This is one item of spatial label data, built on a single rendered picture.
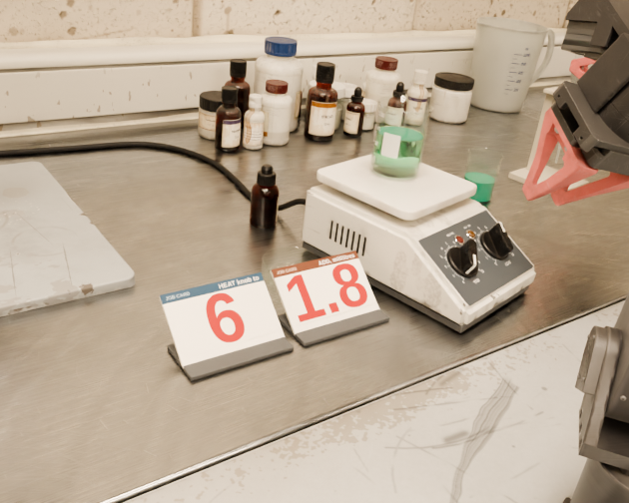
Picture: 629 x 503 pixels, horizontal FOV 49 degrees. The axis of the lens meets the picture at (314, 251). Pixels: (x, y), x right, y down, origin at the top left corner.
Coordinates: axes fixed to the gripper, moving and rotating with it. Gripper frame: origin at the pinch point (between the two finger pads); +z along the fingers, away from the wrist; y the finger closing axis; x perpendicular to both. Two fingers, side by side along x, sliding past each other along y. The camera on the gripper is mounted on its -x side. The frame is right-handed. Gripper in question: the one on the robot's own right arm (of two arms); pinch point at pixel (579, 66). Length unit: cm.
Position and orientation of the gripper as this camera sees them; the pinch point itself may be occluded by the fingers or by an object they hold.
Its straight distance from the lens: 99.2
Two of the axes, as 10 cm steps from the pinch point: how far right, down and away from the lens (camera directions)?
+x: -0.8, 8.9, 4.5
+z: -6.7, -3.9, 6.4
